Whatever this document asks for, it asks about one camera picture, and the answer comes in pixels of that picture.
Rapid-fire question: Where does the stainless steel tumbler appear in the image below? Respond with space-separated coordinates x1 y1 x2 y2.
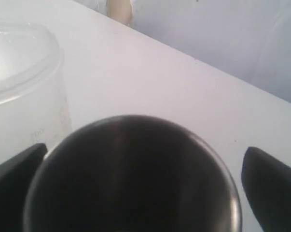
22 115 242 232

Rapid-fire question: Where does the frosted translucent plastic cup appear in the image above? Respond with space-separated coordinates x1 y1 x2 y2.
0 23 72 164

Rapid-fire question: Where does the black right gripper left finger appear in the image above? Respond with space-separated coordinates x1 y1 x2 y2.
0 143 48 232

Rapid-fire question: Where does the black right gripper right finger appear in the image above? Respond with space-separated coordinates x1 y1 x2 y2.
241 147 291 232

